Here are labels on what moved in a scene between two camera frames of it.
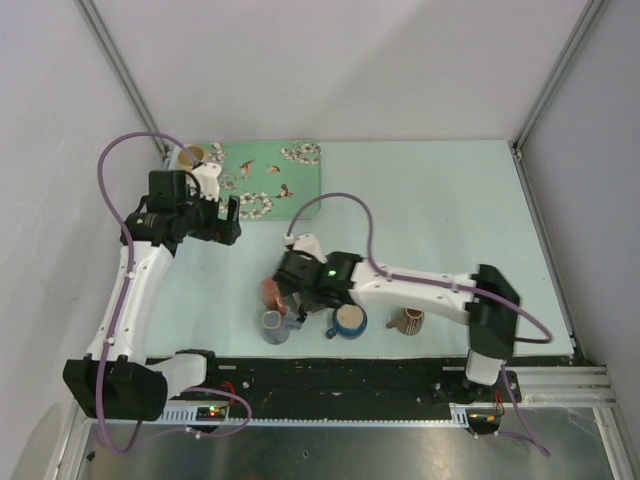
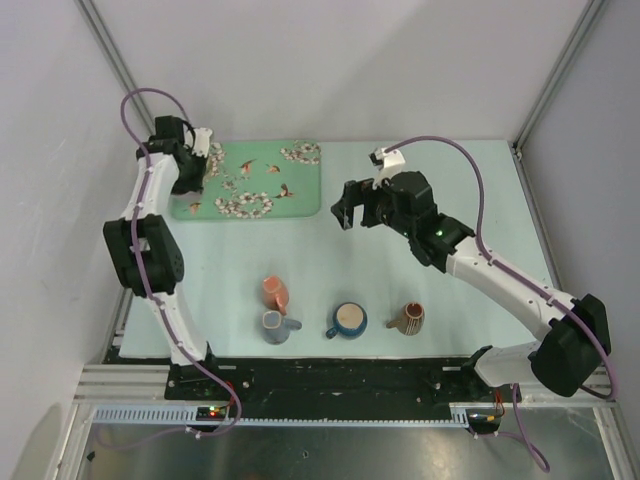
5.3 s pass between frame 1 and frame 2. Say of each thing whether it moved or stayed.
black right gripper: moved
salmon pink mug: stayed
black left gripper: moved
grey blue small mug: stayed
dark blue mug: stayed
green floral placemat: stayed
